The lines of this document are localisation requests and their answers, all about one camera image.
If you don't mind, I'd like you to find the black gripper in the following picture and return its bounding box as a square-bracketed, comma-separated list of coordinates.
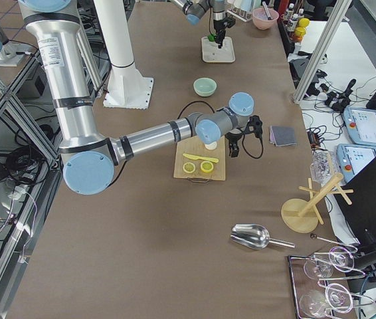
[225, 115, 262, 158]
[213, 17, 236, 49]

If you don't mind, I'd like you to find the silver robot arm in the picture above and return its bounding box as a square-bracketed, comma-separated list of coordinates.
[19, 1, 254, 195]
[171, 0, 235, 49]

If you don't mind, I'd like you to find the pink bowl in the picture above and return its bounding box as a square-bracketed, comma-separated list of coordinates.
[252, 7, 280, 30]

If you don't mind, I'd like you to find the pale green bowl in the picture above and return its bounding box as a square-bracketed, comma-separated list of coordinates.
[193, 78, 217, 97]

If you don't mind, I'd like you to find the beige rabbit print tray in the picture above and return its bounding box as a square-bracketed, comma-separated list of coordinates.
[201, 37, 235, 63]

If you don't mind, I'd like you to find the upper lemon half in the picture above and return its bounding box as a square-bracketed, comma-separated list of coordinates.
[200, 160, 214, 173]

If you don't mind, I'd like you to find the bamboo cutting board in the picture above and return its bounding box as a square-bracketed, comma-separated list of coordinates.
[173, 136, 226, 181]

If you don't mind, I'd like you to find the yellow plastic knife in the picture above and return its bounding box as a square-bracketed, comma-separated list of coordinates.
[182, 153, 219, 163]

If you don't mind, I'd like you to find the lower lemon slice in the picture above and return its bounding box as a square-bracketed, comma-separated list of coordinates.
[183, 162, 196, 174]

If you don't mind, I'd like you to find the folded grey cloth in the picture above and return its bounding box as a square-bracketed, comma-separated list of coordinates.
[269, 126, 297, 146]

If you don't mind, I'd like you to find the metal scoop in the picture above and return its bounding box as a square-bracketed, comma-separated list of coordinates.
[231, 223, 296, 250]

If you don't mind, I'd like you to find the clear crystal glass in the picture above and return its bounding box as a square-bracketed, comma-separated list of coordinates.
[310, 151, 334, 184]

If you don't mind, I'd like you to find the wooden mug tree stand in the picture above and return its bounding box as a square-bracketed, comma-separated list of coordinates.
[281, 173, 354, 233]

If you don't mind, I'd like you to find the lower blue teach pendant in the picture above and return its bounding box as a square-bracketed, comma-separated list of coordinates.
[336, 144, 376, 182]

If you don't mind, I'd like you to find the blue teach pendant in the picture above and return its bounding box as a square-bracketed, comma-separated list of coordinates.
[336, 144, 376, 182]
[343, 106, 376, 147]

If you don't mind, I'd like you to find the upper blue teach pendant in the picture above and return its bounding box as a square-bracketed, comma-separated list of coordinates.
[343, 106, 376, 147]

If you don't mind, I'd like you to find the upper wine glass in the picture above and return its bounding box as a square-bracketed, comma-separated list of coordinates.
[304, 246, 354, 280]

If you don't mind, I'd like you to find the wine glass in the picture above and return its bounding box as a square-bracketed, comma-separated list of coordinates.
[299, 283, 353, 318]
[304, 246, 354, 280]

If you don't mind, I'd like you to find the lower wine glass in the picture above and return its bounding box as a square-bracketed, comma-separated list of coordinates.
[299, 283, 353, 318]

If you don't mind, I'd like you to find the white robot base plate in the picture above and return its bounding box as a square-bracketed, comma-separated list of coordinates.
[104, 76, 154, 110]

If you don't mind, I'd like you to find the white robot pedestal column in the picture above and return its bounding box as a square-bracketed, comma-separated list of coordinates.
[93, 0, 155, 110]

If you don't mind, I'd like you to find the aluminium frame post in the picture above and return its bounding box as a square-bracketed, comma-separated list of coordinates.
[292, 0, 351, 104]

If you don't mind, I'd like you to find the black wire glass rack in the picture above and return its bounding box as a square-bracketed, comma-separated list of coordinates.
[287, 245, 374, 318]

